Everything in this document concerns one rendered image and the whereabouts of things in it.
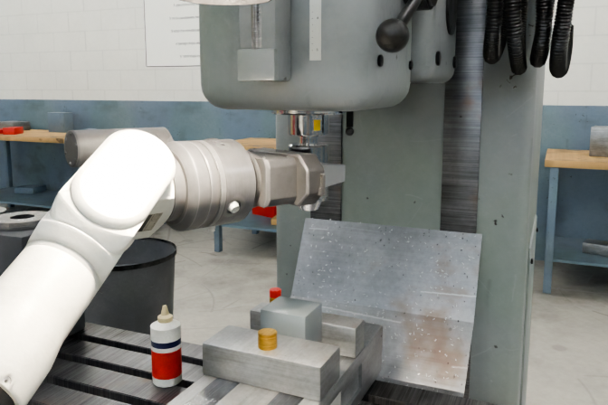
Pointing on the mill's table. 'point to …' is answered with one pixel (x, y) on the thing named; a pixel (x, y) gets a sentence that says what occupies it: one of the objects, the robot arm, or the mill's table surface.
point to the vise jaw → (272, 362)
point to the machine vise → (357, 352)
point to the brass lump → (267, 339)
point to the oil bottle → (166, 350)
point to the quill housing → (318, 38)
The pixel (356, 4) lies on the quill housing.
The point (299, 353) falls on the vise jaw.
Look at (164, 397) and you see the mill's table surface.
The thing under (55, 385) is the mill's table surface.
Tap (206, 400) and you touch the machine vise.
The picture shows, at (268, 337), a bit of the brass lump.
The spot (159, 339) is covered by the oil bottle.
